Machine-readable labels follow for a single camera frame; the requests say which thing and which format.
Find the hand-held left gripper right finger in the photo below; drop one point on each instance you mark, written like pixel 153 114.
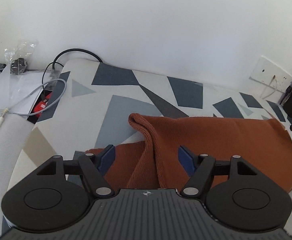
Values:
pixel 186 158

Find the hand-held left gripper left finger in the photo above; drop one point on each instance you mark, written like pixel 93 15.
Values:
pixel 108 156

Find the brown knit garment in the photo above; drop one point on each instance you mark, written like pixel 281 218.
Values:
pixel 211 140

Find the geometric patterned table mat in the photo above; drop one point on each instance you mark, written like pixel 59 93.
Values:
pixel 115 80

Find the red packet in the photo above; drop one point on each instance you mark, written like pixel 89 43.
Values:
pixel 39 106

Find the white desk pad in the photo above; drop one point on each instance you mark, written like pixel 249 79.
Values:
pixel 5 142

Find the white papers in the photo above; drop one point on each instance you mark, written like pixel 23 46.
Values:
pixel 0 90

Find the clear bag with black plug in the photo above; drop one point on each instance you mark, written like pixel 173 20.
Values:
pixel 19 63

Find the white wall socket panel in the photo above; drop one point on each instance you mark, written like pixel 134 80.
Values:
pixel 261 71

